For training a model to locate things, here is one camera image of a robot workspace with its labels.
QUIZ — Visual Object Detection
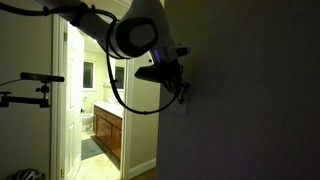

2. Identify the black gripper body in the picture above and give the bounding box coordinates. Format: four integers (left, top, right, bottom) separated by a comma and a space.
161, 62, 189, 97

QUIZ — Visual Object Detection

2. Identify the white wall light switch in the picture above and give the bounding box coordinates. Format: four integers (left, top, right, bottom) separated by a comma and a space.
170, 98, 187, 114

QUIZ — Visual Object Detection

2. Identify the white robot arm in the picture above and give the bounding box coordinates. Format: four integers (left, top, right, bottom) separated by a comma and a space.
37, 0, 190, 97

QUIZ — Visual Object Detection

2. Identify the wooden bathroom vanity cabinet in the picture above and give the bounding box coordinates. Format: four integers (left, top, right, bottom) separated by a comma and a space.
93, 102, 123, 159

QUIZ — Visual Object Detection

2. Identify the bathroom window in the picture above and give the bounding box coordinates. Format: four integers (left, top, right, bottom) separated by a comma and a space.
83, 62, 94, 89

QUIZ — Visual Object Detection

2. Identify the white toilet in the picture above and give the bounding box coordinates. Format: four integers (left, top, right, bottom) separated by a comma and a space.
82, 114, 93, 132

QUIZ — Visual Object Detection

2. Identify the open white bathroom door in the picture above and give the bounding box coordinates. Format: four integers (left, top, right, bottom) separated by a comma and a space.
64, 24, 84, 180

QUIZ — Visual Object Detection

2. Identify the grey bath mat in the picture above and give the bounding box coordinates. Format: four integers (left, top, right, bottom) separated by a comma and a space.
81, 139, 104, 160

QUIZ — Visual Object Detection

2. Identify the bicycle helmet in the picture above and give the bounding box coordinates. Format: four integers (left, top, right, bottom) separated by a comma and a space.
6, 169, 46, 180

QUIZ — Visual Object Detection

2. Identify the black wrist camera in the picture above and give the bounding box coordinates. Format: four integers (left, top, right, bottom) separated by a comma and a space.
134, 66, 165, 83

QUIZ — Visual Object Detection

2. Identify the bathroom wall mirror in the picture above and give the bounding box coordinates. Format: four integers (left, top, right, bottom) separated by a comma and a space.
115, 60, 126, 90

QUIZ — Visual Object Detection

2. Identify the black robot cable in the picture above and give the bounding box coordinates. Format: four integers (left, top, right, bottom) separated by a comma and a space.
0, 1, 181, 116

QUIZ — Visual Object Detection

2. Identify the black stereo camera bar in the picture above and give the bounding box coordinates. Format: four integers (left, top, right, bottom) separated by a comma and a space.
20, 72, 65, 82

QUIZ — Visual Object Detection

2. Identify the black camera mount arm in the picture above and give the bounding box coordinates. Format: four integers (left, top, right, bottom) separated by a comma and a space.
0, 83, 50, 108

